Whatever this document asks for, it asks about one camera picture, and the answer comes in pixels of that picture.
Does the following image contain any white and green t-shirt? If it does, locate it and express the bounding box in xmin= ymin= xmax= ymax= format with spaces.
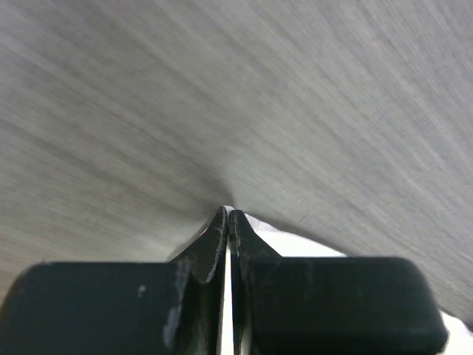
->
xmin=195 ymin=203 xmax=473 ymax=355

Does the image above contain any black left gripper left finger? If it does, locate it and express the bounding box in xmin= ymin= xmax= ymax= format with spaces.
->
xmin=1 ymin=208 xmax=228 ymax=354

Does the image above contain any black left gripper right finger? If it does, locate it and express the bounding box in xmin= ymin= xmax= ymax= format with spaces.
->
xmin=228 ymin=210 xmax=448 ymax=354

